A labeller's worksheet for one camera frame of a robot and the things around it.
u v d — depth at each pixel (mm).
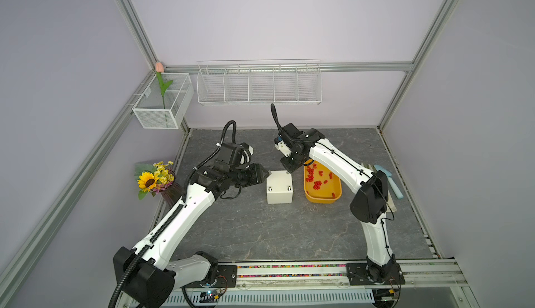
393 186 957
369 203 508
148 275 365
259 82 969
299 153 640
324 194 943
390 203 915
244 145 697
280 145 805
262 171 694
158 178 709
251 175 655
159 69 893
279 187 846
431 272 759
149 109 794
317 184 964
